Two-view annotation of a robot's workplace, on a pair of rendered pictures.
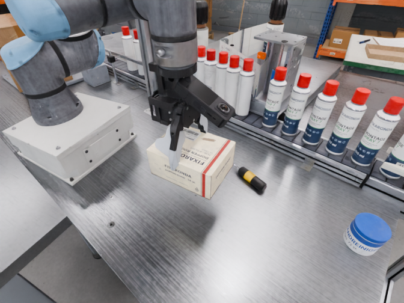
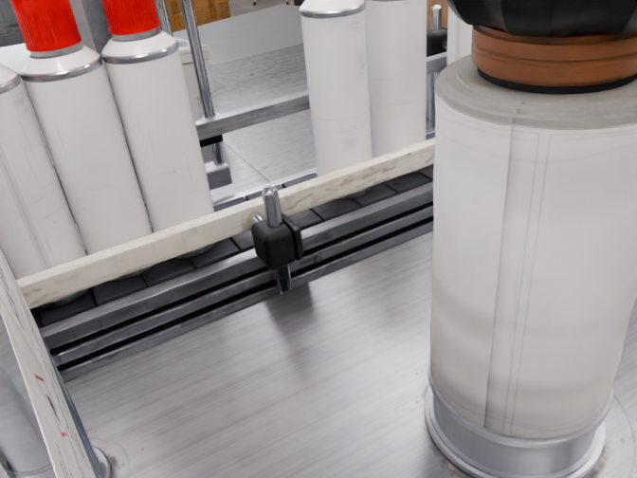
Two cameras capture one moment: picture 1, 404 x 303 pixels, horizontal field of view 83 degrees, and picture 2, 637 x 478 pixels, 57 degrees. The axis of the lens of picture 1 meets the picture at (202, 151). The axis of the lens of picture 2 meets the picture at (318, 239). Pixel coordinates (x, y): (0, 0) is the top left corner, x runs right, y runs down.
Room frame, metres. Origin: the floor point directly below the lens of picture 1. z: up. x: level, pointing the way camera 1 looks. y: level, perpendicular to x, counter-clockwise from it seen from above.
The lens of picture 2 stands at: (1.27, -0.21, 1.14)
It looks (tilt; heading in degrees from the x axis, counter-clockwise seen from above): 33 degrees down; 114
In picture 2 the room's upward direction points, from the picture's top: 6 degrees counter-clockwise
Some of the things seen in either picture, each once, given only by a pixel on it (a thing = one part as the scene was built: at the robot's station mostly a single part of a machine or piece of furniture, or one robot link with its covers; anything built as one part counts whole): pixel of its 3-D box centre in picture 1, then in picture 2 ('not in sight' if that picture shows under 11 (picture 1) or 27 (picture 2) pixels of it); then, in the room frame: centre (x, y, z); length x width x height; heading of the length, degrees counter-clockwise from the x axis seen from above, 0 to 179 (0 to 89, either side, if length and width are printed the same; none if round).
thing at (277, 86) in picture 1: (274, 98); not in sight; (0.69, -0.24, 0.98); 0.05 x 0.05 x 0.20
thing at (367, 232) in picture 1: (365, 234); not in sight; (0.27, -0.37, 0.87); 0.07 x 0.07 x 0.07
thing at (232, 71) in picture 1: (232, 85); not in sight; (0.79, -0.11, 0.98); 0.05 x 0.05 x 0.20
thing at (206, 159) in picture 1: (192, 158); not in sight; (0.40, 0.02, 0.99); 0.16 x 0.12 x 0.07; 60
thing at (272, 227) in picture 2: not in sight; (282, 257); (1.09, 0.11, 0.89); 0.03 x 0.03 x 0.12; 50
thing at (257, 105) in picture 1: (271, 76); not in sight; (0.80, -0.25, 1.01); 0.14 x 0.13 x 0.26; 50
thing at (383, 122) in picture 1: (377, 133); not in sight; (0.50, -0.47, 0.98); 0.05 x 0.05 x 0.20
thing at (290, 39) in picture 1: (280, 37); not in sight; (0.81, -0.25, 1.14); 0.14 x 0.11 x 0.01; 50
